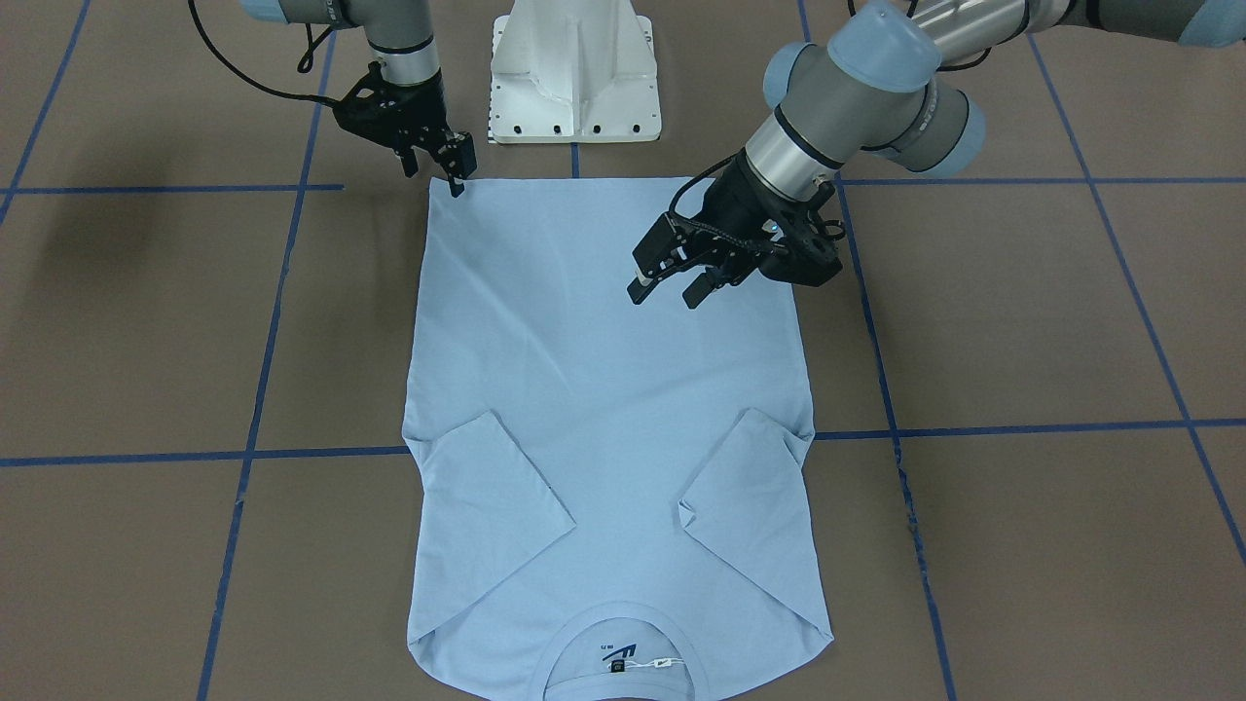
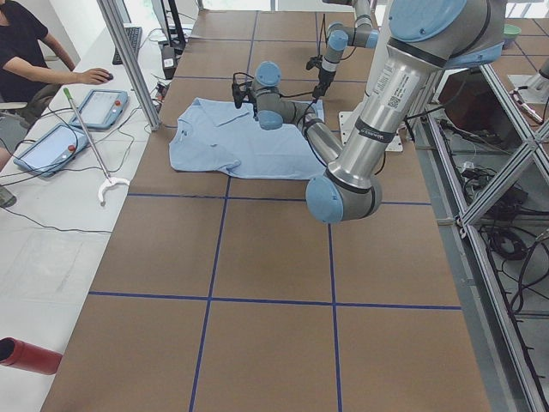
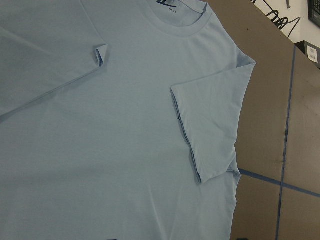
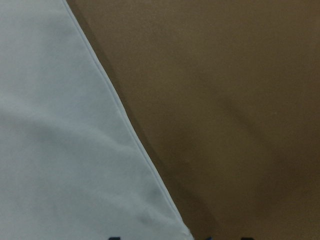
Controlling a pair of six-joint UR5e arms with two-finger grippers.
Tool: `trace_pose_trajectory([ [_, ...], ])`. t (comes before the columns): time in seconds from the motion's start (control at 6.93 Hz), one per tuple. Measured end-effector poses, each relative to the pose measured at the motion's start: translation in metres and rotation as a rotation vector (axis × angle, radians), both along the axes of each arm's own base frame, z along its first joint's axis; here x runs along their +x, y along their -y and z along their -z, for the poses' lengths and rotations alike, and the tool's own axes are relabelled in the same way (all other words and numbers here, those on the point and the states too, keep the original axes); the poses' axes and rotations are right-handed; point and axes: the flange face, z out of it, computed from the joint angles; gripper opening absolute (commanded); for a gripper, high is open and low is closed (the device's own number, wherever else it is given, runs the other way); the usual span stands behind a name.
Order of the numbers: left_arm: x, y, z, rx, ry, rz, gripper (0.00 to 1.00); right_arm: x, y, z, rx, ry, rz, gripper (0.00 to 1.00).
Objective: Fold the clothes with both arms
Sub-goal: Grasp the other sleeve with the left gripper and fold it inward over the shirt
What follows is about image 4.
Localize light blue t-shirt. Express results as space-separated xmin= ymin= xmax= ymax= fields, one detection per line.
xmin=0 ymin=0 xmax=193 ymax=240

